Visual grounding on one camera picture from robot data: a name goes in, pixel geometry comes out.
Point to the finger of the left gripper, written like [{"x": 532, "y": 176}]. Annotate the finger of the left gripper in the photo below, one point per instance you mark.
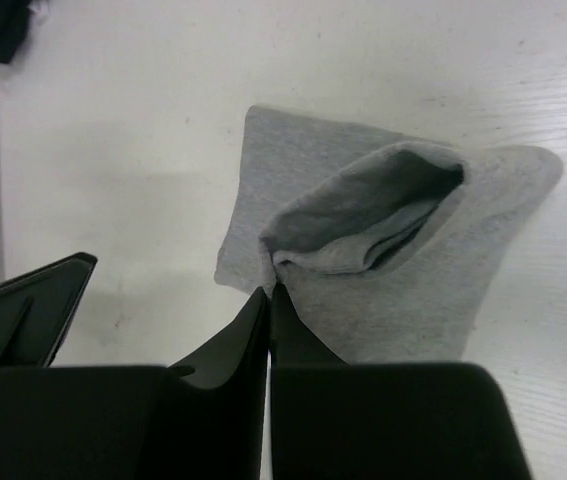
[{"x": 37, "y": 309}]

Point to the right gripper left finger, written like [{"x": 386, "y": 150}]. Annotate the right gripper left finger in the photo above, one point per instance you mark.
[{"x": 201, "y": 418}]

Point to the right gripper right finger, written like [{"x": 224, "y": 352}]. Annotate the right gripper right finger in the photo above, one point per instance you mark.
[{"x": 334, "y": 420}]

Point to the grey tank top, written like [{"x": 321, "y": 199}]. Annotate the grey tank top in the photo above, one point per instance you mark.
[{"x": 386, "y": 243}]

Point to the black folded tank top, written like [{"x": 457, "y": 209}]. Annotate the black folded tank top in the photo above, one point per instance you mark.
[{"x": 15, "y": 16}]

